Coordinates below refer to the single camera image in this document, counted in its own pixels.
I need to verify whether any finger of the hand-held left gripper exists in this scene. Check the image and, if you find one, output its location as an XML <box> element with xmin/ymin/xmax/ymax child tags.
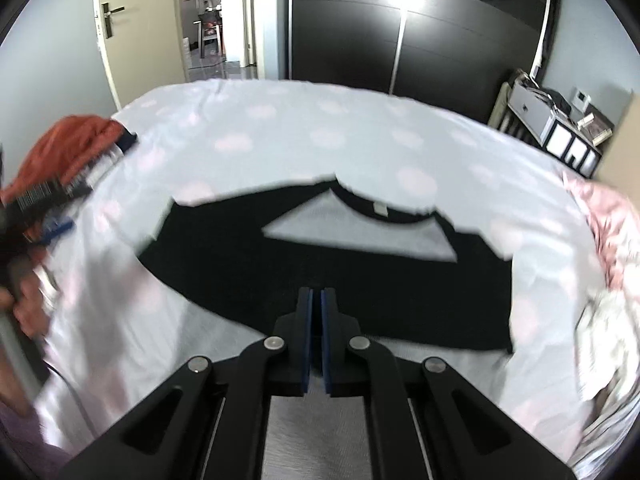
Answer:
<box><xmin>31</xmin><ymin>216</ymin><xmax>77</xmax><ymax>248</ymax></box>

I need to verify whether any metal door handle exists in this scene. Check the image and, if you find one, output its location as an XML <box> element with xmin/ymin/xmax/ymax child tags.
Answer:
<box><xmin>100</xmin><ymin>2</ymin><xmax>126</xmax><ymax>39</ymax></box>

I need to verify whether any orange fleece garment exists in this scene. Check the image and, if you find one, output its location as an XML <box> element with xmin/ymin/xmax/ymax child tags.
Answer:
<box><xmin>0</xmin><ymin>115</ymin><xmax>126</xmax><ymax>246</ymax></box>

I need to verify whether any person's left hand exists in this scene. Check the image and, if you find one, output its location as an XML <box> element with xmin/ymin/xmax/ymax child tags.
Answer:
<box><xmin>0</xmin><ymin>264</ymin><xmax>57</xmax><ymax>342</ymax></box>

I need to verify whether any dark wardrobe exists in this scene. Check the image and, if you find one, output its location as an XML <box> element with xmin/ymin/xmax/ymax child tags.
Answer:
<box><xmin>287</xmin><ymin>0</ymin><xmax>554</xmax><ymax>124</ymax></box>

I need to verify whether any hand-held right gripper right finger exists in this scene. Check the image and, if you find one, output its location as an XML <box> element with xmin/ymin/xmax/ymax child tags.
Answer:
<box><xmin>321</xmin><ymin>287</ymin><xmax>577</xmax><ymax>480</ymax></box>

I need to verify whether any white crumpled cloth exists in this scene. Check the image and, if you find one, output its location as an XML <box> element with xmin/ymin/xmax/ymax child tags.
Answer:
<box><xmin>572</xmin><ymin>290</ymin><xmax>640</xmax><ymax>461</ymax></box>

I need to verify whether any grey patterned garment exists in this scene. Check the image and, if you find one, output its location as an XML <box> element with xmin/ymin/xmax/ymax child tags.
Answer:
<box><xmin>65</xmin><ymin>147</ymin><xmax>124</xmax><ymax>197</ymax></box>

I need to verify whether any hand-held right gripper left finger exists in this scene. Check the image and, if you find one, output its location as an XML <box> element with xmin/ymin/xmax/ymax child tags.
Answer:
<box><xmin>57</xmin><ymin>287</ymin><xmax>314</xmax><ymax>480</ymax></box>

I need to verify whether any white shelf cabinet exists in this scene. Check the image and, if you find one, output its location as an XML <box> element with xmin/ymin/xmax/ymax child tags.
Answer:
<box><xmin>507</xmin><ymin>67</ymin><xmax>614</xmax><ymax>179</ymax></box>

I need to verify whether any bed with pink-dotted sheet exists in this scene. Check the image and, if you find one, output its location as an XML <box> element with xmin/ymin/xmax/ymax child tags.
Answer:
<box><xmin>30</xmin><ymin>79</ymin><xmax>640</xmax><ymax>480</ymax></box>

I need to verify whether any hallway chair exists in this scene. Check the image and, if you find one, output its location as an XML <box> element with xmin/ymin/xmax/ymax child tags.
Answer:
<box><xmin>197</xmin><ymin>20</ymin><xmax>224</xmax><ymax>59</ymax></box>

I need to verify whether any pink crumpled cloth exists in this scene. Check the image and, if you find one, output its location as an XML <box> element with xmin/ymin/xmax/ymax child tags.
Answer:
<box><xmin>562</xmin><ymin>170</ymin><xmax>640</xmax><ymax>306</ymax></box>

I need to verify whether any book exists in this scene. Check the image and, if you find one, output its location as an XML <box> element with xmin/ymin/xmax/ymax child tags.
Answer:
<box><xmin>577</xmin><ymin>112</ymin><xmax>614</xmax><ymax>142</ymax></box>

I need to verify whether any black t-shirt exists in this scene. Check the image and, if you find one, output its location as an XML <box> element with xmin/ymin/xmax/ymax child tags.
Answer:
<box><xmin>137</xmin><ymin>174</ymin><xmax>516</xmax><ymax>357</ymax></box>

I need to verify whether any dark navy garment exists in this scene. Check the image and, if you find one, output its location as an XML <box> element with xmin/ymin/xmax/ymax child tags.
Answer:
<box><xmin>112</xmin><ymin>130</ymin><xmax>139</xmax><ymax>154</ymax></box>

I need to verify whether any beige room door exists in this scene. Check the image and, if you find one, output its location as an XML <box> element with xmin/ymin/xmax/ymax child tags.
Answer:
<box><xmin>92</xmin><ymin>0</ymin><xmax>189</xmax><ymax>111</ymax></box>

